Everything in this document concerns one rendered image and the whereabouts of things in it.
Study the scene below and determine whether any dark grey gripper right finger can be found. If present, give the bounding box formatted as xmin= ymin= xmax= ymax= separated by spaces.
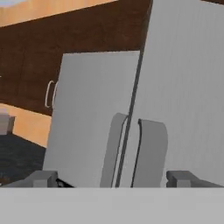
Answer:
xmin=165 ymin=170 xmax=224 ymax=188

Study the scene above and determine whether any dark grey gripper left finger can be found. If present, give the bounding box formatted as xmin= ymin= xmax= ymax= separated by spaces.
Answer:
xmin=3 ymin=170 xmax=59 ymax=188

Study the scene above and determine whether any grey fridge door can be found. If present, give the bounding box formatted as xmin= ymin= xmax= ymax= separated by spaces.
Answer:
xmin=118 ymin=0 xmax=224 ymax=188
xmin=42 ymin=50 xmax=141 ymax=188

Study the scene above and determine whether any grey small appliance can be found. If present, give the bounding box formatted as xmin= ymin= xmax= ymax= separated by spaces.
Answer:
xmin=0 ymin=108 xmax=16 ymax=136

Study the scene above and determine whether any grey fridge door handle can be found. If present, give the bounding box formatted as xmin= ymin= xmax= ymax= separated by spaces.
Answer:
xmin=100 ymin=112 xmax=130 ymax=188
xmin=130 ymin=118 xmax=169 ymax=188

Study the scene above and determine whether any white cupboard handle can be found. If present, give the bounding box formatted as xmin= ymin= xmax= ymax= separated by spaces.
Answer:
xmin=51 ymin=81 xmax=60 ymax=109
xmin=44 ymin=80 xmax=55 ymax=109

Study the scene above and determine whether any dark brown wall cupboard door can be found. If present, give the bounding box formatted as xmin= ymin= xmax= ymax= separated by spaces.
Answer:
xmin=0 ymin=0 xmax=152 ymax=117

